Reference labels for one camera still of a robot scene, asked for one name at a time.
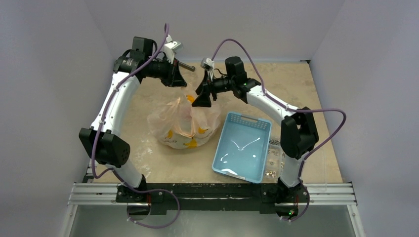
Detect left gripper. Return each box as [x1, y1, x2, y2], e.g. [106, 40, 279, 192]
[145, 55, 187, 87]

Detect orange banana print plastic bag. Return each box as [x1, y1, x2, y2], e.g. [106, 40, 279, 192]
[147, 86, 221, 150]

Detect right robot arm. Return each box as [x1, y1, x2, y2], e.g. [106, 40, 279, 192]
[192, 56, 319, 201]

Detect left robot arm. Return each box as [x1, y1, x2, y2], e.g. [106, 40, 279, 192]
[79, 36, 187, 202]

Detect light blue plastic basket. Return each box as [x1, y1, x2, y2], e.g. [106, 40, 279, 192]
[212, 112, 272, 184]

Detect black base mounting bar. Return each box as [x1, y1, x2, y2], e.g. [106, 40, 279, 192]
[116, 183, 309, 217]

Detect clear plastic screw box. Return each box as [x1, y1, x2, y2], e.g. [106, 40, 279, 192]
[263, 139, 327, 193]

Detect black metal crank handle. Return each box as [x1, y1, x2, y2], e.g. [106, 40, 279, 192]
[178, 62, 196, 72]

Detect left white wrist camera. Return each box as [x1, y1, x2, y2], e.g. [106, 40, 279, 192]
[163, 35, 183, 64]

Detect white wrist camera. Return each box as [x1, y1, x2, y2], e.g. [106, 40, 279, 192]
[200, 58, 214, 81]
[163, 35, 183, 64]

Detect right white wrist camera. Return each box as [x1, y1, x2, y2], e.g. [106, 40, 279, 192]
[200, 58, 214, 81]

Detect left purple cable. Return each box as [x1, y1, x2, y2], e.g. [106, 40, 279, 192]
[90, 23, 181, 230]

